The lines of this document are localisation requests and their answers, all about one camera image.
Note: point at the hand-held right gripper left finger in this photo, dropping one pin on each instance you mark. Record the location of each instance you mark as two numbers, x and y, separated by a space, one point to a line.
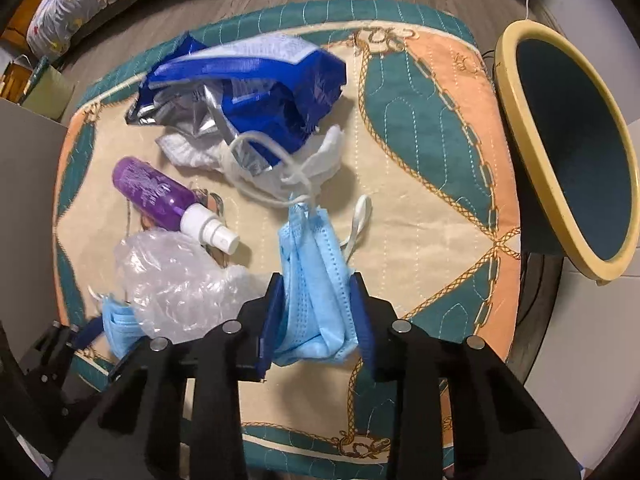
272 310

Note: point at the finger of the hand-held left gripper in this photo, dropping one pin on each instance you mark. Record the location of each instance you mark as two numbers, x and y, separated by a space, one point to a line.
117 366
87 335

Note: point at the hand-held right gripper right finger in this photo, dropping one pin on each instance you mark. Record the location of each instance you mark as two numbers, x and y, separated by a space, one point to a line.
362 320

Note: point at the blue face mask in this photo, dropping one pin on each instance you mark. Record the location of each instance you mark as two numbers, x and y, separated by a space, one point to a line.
310 285
120 325

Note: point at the white tissue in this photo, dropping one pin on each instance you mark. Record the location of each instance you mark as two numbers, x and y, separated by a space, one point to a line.
325 160

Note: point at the purple spray bottle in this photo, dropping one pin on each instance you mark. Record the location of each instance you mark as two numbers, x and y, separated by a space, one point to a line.
150 187

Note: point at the teal bin with yellow rim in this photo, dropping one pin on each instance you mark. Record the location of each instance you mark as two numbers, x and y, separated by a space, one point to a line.
575 160

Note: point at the clear plastic bag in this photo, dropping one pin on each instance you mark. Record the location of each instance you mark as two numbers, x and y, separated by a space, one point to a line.
170 280

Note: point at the teal and orange patterned cushion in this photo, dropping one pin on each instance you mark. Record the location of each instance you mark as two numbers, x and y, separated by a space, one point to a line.
425 200

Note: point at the grey board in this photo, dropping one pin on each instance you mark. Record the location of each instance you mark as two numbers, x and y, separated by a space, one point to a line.
30 210

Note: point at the blue foil snack bag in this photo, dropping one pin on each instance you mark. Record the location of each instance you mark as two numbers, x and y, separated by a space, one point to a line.
280 90

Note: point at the white grooved wardrobe door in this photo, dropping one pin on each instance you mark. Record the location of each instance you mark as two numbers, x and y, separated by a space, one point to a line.
590 360

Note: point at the green paper bag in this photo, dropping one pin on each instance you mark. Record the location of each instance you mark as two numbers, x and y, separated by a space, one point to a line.
50 95

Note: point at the brown box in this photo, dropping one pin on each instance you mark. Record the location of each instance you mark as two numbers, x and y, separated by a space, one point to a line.
12 82

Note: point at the teal box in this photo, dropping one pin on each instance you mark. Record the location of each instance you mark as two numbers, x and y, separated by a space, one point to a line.
39 70

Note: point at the bed with blue quilt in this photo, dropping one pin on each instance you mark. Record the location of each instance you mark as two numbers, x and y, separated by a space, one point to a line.
75 0

